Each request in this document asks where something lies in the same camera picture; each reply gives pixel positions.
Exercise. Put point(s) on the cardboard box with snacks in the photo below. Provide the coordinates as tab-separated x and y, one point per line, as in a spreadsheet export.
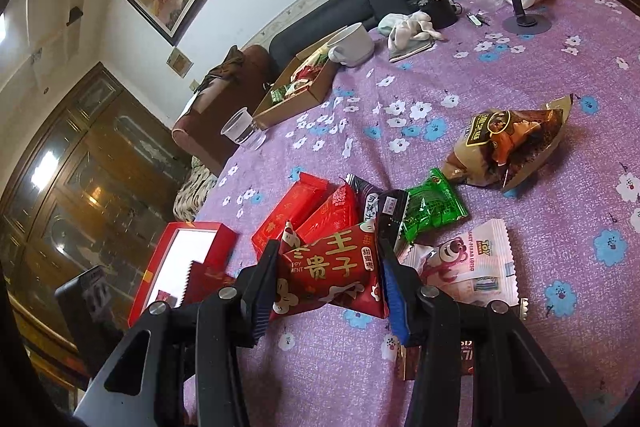
295	94

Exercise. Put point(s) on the red snack packet white figures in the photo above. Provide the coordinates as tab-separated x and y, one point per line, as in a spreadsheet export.
330	267

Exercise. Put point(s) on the white crumpled cloth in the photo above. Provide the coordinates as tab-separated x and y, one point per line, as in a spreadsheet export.
407	32

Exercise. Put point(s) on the red patterned snack packet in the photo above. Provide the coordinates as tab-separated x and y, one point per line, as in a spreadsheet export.
332	212

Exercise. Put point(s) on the flat red snack packet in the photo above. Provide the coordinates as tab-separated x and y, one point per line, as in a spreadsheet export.
287	214

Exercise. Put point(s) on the brown armchair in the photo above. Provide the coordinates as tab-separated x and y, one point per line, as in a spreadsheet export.
220	107

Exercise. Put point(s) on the white mug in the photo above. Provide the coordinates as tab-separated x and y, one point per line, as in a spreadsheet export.
352	44

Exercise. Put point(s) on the wooden glass cabinet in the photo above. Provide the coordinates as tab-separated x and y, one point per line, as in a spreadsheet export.
75	187

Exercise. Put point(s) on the small black pot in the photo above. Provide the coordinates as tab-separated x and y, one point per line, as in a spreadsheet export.
440	12

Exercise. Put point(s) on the clear plastic cup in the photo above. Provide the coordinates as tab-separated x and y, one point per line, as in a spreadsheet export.
240	129

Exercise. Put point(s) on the patterned cushion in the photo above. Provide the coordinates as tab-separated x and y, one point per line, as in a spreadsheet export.
192	192

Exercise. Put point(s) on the green snack packet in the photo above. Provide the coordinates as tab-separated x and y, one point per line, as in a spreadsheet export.
432	207

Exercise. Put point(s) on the small metal lighter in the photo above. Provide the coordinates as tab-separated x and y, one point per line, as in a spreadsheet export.
475	19

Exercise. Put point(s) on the small framed wall plaque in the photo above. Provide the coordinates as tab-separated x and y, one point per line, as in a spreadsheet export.
180	62

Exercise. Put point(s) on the large brown snack bag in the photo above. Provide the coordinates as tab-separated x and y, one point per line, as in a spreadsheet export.
505	142

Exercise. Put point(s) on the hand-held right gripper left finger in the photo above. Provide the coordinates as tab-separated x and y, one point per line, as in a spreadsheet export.
260	307

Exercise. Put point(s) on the red gift box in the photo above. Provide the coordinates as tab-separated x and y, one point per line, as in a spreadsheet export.
155	257

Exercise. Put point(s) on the dark purple snack packet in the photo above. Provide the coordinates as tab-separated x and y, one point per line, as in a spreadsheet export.
365	202

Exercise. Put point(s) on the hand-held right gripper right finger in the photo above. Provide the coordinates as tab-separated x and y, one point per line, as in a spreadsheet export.
395	307

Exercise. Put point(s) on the white pink bear snack packet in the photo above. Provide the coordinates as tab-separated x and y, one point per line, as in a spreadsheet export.
465	262

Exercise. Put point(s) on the purple floral tablecloth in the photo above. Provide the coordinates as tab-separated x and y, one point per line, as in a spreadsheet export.
525	72

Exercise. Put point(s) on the dark wall bracket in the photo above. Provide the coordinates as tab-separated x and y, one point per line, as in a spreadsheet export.
75	16

